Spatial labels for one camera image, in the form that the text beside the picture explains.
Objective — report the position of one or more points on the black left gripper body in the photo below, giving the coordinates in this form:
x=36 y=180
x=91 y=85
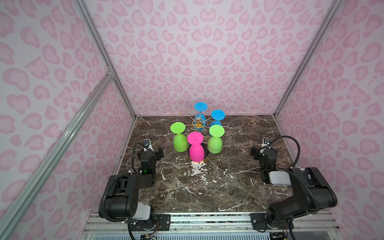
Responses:
x=149 y=154

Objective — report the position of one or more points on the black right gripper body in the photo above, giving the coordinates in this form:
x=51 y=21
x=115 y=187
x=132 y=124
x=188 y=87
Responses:
x=263 y=152

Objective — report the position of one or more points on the magenta wine glass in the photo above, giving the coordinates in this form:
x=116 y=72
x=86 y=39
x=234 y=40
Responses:
x=197 y=153

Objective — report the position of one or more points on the green wine glass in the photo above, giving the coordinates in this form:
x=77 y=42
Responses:
x=180 y=140
x=215 y=143

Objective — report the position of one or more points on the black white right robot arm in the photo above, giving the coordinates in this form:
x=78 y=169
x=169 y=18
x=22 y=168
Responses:
x=311 y=191

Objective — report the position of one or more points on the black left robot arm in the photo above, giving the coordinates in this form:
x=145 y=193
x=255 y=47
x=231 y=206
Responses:
x=120 y=201

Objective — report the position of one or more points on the blue wine glass rear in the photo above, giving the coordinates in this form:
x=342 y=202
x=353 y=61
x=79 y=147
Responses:
x=200 y=119

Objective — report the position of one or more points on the blue wine glass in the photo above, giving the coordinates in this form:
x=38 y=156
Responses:
x=200 y=119
x=217 y=116

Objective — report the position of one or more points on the blue wine glass right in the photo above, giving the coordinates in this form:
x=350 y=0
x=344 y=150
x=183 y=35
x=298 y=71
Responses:
x=217 y=116

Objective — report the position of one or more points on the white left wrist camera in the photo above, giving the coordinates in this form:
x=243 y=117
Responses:
x=147 y=146

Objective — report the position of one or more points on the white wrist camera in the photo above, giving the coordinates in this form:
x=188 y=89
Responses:
x=266 y=142
x=147 y=146

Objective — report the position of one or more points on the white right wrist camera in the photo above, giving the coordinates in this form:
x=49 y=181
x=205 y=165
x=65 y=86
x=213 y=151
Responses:
x=266 y=142

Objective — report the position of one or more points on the gold wire glass rack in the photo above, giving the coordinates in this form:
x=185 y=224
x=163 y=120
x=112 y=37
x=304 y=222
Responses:
x=204 y=132

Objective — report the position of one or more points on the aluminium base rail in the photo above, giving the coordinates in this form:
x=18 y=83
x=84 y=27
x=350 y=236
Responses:
x=238 y=226

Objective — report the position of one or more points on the aluminium frame left post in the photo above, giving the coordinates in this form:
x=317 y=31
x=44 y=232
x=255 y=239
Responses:
x=87 y=18

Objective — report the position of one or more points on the aluminium frame post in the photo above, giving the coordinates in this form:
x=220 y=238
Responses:
x=322 y=30
x=87 y=18

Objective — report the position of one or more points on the aluminium frame left diagonal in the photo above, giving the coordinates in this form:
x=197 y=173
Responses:
x=20 y=205

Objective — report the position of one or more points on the aluminium frame right post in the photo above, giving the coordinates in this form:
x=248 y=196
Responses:
x=322 y=30

